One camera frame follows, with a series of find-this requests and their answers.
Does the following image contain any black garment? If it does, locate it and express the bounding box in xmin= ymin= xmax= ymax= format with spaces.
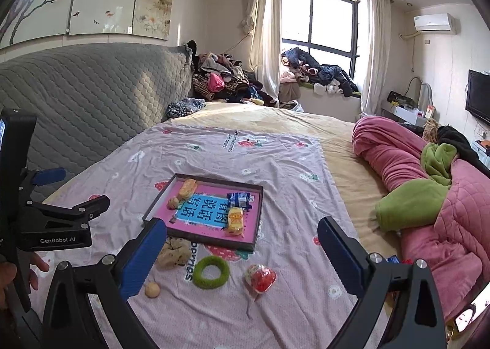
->
xmin=436 ymin=125 xmax=490 ymax=177

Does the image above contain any person's left hand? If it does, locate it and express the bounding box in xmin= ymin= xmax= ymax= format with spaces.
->
xmin=0 ymin=252 xmax=50 ymax=308

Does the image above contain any dark patterned cloth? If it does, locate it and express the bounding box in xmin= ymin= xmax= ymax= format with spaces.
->
xmin=166 ymin=97 xmax=206 ymax=119

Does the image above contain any beige bed sheet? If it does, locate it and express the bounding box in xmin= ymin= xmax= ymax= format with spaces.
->
xmin=164 ymin=102 xmax=406 ymax=254

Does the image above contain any black flat television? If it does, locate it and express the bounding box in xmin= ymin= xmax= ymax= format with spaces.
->
xmin=465 ymin=69 xmax=490 ymax=125

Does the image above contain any cluttered white side table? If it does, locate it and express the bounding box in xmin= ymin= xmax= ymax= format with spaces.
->
xmin=381 ymin=100 xmax=441 ymax=127

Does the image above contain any green fuzzy ring scrunchie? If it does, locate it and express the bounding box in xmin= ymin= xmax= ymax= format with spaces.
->
xmin=192 ymin=256 xmax=230 ymax=289

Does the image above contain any dark framed window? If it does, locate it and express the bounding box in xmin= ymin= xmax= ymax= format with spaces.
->
xmin=281 ymin=0 xmax=362 ymax=93

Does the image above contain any cream curtain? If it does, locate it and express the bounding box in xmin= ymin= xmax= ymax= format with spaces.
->
xmin=245 ymin=0 xmax=284 ymax=99
xmin=360 ymin=0 xmax=393 ymax=120

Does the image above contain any strawberry printed blanket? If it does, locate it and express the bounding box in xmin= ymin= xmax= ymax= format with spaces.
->
xmin=28 ymin=121 xmax=387 ymax=349

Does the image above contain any tan plush toy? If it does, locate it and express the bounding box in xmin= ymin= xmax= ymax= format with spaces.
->
xmin=423 ymin=118 xmax=441 ymax=143

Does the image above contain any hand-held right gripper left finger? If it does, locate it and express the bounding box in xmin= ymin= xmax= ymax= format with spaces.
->
xmin=40 ymin=218 xmax=168 ymax=349

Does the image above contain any pile of mixed clothes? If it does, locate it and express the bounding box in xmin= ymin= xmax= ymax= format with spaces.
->
xmin=186 ymin=40 xmax=280 ymax=108

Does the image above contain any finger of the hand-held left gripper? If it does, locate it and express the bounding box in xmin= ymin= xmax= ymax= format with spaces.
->
xmin=23 ymin=195 xmax=111 ymax=233
xmin=19 ymin=167 xmax=67 ymax=196

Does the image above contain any dark box with pink bottom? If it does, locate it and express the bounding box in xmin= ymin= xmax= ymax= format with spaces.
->
xmin=142 ymin=173 xmax=264 ymax=252

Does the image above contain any black bag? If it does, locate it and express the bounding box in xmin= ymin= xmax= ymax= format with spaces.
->
xmin=386 ymin=91 xmax=419 ymax=106

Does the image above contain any grey quilted headboard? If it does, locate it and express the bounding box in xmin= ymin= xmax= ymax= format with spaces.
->
xmin=0 ymin=43 xmax=193 ymax=196

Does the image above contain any beige plush toy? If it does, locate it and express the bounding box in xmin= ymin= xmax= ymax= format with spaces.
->
xmin=156 ymin=237 xmax=193 ymax=270

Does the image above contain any pink blanket with green lining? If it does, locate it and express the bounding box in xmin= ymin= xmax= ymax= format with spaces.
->
xmin=351 ymin=116 xmax=490 ymax=323

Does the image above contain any white air conditioner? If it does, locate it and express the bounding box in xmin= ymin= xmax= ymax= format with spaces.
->
xmin=413 ymin=13 xmax=457 ymax=35

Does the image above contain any clothes pile on windowsill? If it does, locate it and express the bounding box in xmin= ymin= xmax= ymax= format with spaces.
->
xmin=279 ymin=46 xmax=360 ymax=99

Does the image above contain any yellow cake packet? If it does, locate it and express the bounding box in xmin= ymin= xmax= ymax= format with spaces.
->
xmin=224 ymin=207 xmax=246 ymax=237

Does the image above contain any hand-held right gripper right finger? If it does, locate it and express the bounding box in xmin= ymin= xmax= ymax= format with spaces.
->
xmin=317 ymin=216 xmax=448 ymax=349

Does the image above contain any orange bread packet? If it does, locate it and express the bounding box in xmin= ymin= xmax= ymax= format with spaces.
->
xmin=177 ymin=178 xmax=198 ymax=200

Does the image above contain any red and white candy packet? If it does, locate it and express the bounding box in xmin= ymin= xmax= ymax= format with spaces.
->
xmin=245 ymin=264 xmax=277 ymax=294

